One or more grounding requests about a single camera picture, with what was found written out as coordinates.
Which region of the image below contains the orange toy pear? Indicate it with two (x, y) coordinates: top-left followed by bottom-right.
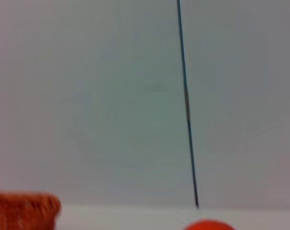
(182, 218), (237, 230)

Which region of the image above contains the orange woven wicker basket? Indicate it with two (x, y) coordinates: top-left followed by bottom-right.
(0, 191), (62, 230)

